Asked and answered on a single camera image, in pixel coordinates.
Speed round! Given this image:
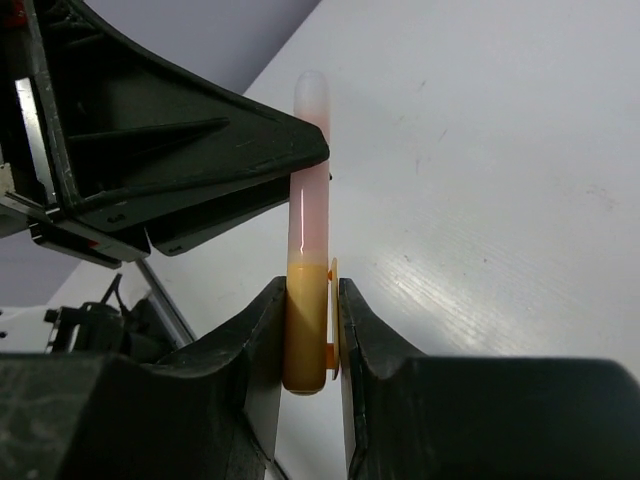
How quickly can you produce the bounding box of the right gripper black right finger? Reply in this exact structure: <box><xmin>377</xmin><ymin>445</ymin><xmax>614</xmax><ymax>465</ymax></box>
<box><xmin>339</xmin><ymin>278</ymin><xmax>639</xmax><ymax>479</ymax></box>

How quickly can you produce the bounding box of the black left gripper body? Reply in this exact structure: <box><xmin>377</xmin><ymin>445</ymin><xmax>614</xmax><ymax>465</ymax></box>
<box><xmin>1</xmin><ymin>1</ymin><xmax>150</xmax><ymax>269</ymax></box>

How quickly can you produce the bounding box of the orange highlighter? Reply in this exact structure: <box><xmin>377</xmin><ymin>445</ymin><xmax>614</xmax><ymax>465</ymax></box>
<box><xmin>280</xmin><ymin>69</ymin><xmax>347</xmax><ymax>397</ymax></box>

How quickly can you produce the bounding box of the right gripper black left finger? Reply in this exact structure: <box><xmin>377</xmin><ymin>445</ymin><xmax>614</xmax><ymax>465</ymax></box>
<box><xmin>1</xmin><ymin>277</ymin><xmax>285</xmax><ymax>479</ymax></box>

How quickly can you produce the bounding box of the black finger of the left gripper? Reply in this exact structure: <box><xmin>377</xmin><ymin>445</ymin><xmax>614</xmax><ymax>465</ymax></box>
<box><xmin>146</xmin><ymin>176</ymin><xmax>290</xmax><ymax>256</ymax></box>
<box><xmin>29</xmin><ymin>1</ymin><xmax>329</xmax><ymax>213</ymax></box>

